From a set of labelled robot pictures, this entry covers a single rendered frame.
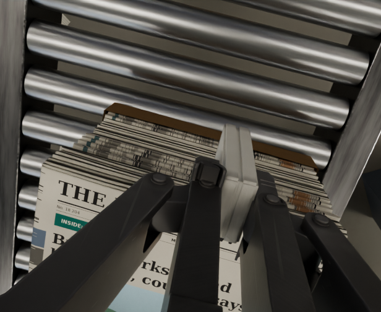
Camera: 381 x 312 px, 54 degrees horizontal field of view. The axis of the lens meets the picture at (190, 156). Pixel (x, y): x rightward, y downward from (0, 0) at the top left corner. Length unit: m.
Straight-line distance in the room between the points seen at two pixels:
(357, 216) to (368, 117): 1.07
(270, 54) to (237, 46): 0.04
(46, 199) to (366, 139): 0.42
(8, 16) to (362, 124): 0.49
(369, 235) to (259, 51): 1.26
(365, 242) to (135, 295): 1.38
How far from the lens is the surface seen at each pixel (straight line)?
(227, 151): 0.17
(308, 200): 0.43
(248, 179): 0.15
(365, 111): 0.56
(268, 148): 0.52
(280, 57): 0.51
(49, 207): 0.36
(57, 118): 0.60
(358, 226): 1.63
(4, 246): 0.74
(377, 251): 1.73
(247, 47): 0.51
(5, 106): 0.61
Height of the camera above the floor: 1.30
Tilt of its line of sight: 67 degrees down
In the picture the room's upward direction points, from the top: 166 degrees counter-clockwise
